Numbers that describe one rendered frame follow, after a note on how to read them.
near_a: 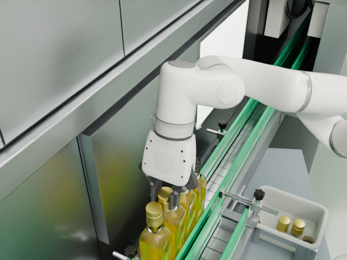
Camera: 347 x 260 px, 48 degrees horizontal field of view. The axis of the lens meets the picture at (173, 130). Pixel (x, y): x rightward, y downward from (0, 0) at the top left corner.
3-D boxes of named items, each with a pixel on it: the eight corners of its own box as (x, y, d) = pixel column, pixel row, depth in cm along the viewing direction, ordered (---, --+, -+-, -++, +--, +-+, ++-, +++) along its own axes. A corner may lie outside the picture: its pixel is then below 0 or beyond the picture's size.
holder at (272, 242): (242, 195, 136) (245, 180, 131) (322, 226, 126) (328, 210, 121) (224, 231, 124) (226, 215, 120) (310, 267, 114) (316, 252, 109)
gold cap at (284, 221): (289, 226, 123) (292, 217, 121) (286, 234, 121) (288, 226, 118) (278, 222, 125) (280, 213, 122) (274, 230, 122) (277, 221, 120)
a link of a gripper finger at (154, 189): (143, 172, 80) (140, 199, 83) (156, 177, 79) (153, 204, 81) (150, 166, 82) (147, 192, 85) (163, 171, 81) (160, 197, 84)
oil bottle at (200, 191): (185, 220, 112) (188, 164, 99) (203, 227, 110) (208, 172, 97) (176, 234, 108) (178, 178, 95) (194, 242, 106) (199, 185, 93)
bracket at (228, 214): (224, 221, 119) (226, 206, 115) (253, 233, 116) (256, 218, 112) (220, 229, 117) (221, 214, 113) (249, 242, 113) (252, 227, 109)
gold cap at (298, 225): (303, 229, 122) (306, 221, 120) (301, 238, 120) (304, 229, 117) (292, 225, 124) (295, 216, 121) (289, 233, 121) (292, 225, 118)
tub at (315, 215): (257, 199, 134) (261, 182, 129) (324, 225, 126) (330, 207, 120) (239, 237, 122) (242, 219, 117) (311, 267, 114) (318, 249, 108)
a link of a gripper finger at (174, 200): (171, 183, 77) (167, 210, 80) (185, 188, 76) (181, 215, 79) (178, 176, 80) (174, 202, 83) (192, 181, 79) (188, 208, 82)
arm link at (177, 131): (141, 115, 72) (140, 128, 74) (184, 128, 69) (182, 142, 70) (160, 104, 79) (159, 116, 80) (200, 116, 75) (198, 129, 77)
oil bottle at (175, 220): (165, 250, 104) (166, 193, 91) (184, 259, 102) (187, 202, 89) (154, 266, 100) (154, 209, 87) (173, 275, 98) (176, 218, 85)
